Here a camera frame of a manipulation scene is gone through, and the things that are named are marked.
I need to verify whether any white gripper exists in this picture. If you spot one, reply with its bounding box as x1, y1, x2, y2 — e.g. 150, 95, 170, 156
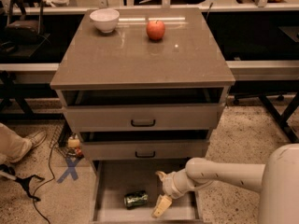
151, 169, 189, 218

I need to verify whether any crushed green soda can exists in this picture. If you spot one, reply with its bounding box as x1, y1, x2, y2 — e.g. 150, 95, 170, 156
124, 190, 149, 209

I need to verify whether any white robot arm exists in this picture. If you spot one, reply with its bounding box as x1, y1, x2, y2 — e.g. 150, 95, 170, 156
152, 144, 299, 224

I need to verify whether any grey bottom drawer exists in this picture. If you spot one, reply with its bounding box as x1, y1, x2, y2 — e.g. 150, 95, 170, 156
89, 159, 203, 224

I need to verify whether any grey drawer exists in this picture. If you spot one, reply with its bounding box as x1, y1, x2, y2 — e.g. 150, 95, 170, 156
89, 159, 203, 224
61, 87, 227, 133
81, 130, 211, 160

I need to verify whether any grey middle drawer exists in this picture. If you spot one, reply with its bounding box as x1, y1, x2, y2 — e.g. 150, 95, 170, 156
81, 130, 211, 160

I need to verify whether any grey drawer cabinet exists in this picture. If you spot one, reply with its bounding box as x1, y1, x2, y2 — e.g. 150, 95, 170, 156
50, 7, 236, 224

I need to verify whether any grey top drawer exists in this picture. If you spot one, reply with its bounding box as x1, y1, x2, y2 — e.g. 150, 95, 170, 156
61, 87, 227, 133

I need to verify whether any blue tape cross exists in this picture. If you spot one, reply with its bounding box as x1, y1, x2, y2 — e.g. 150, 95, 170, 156
57, 157, 80, 183

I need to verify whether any small yellow bottle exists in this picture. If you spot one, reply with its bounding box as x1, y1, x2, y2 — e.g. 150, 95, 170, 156
67, 135, 80, 148

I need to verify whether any person's leg and shoe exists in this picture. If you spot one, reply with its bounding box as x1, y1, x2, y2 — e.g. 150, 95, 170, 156
0, 123, 47, 163

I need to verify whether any black chair base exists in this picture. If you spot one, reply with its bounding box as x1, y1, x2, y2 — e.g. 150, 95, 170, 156
0, 164, 44, 202

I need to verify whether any red apple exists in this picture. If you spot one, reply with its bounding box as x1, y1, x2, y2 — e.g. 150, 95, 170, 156
146, 21, 165, 41

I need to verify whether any white ceramic bowl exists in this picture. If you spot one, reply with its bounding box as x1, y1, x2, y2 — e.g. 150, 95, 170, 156
90, 8, 120, 33

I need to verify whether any black bag on shelf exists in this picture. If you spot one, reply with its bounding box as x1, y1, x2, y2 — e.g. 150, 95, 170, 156
5, 0, 45, 45

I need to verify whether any black floor cable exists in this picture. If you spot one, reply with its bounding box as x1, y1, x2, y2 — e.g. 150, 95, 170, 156
31, 140, 58, 224

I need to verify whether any black table leg frame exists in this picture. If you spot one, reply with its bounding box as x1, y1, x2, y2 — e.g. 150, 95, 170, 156
259, 92, 299, 144

